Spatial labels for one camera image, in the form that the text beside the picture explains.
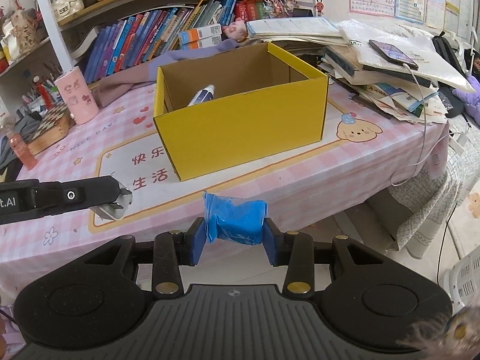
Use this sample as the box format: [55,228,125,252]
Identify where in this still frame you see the pink pig plush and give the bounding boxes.
[222,18,248,42]

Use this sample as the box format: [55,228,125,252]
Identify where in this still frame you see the white quilted handbag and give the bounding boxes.
[51,0,85,21]

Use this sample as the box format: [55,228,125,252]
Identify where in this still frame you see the pink spray bottle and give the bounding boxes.
[3,123,38,170]

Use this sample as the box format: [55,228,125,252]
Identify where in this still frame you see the black smartphone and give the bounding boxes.
[368,40,419,70]

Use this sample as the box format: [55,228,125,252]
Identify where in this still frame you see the white blue spray bottle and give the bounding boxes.
[188,85,215,107]

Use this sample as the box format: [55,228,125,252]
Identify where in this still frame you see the pink purple cloth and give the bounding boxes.
[91,39,241,109]

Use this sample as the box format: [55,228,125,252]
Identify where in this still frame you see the white charging cable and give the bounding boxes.
[389,63,466,189]

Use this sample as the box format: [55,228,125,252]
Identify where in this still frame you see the orange white medicine box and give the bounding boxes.
[178,24,222,50]

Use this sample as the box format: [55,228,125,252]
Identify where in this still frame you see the wooden chess box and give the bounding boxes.
[28,102,75,156]

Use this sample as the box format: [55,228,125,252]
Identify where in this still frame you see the stack of papers and books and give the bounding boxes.
[247,17,477,124]

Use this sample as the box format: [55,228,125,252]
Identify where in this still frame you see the pink checkered tablecloth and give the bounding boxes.
[1,84,448,296]

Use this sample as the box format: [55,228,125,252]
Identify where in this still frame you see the pink cylindrical container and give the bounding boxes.
[55,67,99,125]

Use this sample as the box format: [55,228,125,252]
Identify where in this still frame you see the blue plastic packet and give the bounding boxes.
[202,192,268,245]

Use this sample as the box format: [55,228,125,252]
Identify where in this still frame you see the yellow cardboard box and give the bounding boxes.
[154,43,329,180]

